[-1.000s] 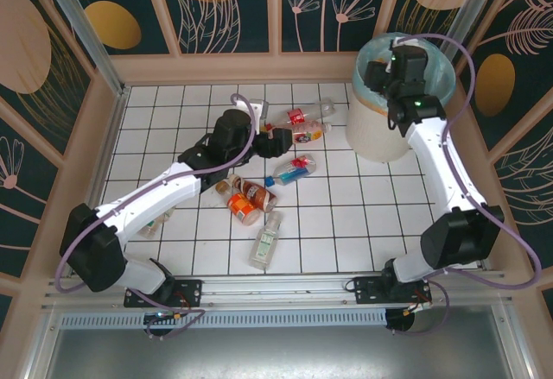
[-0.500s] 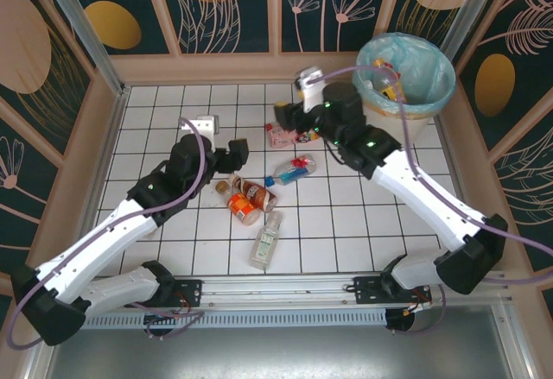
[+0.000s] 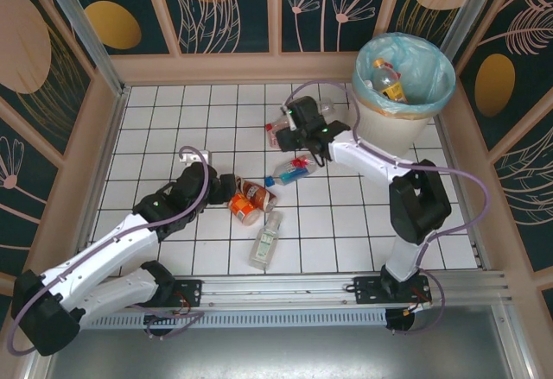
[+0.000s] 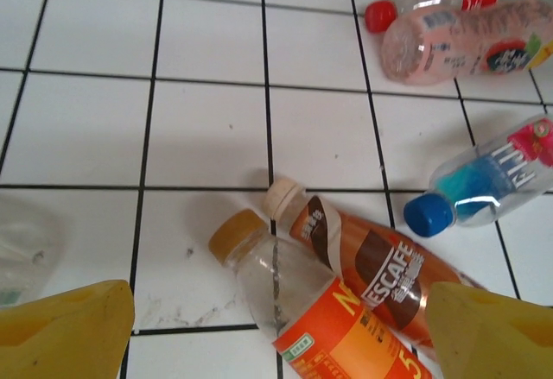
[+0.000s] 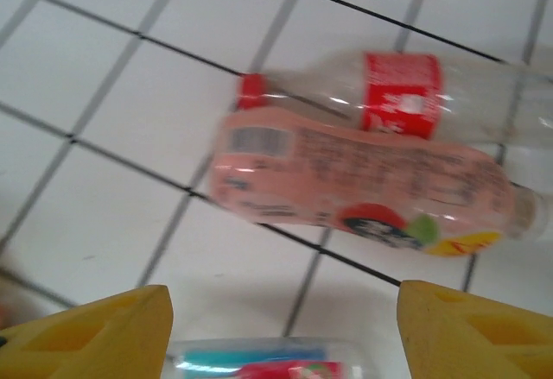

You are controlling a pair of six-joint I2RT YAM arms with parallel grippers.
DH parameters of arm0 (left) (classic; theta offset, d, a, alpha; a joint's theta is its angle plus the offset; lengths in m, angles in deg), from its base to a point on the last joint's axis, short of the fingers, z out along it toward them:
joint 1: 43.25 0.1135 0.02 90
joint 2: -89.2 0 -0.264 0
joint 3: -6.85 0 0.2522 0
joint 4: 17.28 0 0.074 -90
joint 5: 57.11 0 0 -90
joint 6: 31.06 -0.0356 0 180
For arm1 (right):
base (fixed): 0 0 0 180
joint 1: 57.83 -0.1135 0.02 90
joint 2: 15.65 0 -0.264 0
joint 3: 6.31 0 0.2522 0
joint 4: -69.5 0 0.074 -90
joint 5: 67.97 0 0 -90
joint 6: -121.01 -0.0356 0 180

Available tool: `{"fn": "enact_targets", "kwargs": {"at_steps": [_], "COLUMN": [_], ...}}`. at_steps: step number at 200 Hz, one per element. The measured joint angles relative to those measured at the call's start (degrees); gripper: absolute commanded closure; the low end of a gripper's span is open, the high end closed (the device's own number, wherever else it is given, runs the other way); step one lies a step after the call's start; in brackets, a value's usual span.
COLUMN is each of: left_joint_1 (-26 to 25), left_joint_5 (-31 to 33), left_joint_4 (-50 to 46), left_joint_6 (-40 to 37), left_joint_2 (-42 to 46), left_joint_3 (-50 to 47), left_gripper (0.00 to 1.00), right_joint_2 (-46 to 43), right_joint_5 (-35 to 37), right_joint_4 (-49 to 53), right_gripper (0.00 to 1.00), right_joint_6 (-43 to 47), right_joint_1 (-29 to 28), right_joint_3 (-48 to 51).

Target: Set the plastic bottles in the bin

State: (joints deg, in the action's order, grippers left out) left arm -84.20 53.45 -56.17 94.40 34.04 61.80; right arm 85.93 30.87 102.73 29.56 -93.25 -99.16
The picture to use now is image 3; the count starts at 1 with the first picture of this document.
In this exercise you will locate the pink milk drink bottle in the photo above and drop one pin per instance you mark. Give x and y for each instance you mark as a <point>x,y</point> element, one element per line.
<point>274,137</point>

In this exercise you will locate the blue-capped bottle blue red label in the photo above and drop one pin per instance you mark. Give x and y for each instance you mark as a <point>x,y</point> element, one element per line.
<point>294,172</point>

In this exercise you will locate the orange label bottle brown cap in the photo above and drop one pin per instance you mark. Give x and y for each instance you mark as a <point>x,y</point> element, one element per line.
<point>244,210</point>

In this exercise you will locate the brown drink bottle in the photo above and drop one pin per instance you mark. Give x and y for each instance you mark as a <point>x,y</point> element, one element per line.
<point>259,195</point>

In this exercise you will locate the orange juice bottle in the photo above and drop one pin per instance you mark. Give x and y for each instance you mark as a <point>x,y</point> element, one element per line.
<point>391,87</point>

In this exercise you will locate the small clear bottle green label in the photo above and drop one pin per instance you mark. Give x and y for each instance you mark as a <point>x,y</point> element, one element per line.
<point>264,247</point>

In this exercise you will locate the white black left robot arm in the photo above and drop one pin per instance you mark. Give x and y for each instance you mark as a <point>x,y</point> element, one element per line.
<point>108,245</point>

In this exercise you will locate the white waste bin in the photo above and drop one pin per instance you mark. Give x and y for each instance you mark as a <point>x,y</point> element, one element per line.
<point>389,133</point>

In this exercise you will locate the light blue bin liner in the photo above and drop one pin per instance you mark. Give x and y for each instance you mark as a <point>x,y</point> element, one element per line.
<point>432,81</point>

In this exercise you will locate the small controller board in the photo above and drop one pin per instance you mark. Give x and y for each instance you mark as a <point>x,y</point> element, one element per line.
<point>417,307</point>
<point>162,316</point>

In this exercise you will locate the grey metal panel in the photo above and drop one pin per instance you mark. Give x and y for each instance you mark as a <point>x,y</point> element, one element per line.
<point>281,353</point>

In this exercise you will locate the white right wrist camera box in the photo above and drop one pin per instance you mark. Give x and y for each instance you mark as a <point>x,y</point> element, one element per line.
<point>294,125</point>

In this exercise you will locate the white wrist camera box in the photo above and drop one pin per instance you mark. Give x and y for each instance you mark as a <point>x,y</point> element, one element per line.
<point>294,125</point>
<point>201,156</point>

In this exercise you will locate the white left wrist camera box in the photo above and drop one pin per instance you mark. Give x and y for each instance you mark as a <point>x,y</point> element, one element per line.
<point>201,156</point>

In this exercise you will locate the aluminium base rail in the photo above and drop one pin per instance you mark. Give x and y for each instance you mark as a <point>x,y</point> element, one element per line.
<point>281,286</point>

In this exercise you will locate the aluminium frame post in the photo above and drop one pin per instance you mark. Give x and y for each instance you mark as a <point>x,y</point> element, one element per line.
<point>468,8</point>
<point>84,29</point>

